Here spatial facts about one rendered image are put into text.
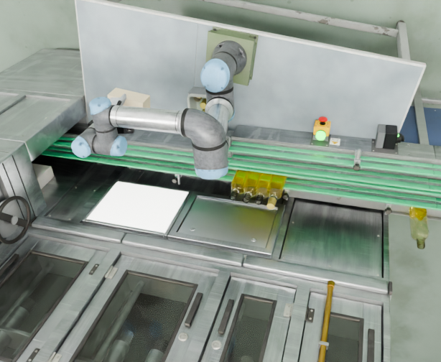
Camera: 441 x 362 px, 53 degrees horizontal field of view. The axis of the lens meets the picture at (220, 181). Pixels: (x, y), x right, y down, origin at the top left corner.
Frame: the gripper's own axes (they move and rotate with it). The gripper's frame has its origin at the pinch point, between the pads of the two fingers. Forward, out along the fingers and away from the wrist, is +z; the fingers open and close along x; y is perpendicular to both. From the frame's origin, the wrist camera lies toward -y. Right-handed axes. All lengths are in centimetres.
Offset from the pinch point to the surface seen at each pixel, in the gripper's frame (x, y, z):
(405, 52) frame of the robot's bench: -26, -109, 61
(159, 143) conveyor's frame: 30.4, -4.3, 24.1
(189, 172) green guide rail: 36.9, -24.5, 15.8
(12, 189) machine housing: 36, 43, -30
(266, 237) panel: 40, -70, -11
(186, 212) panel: 45, -31, -4
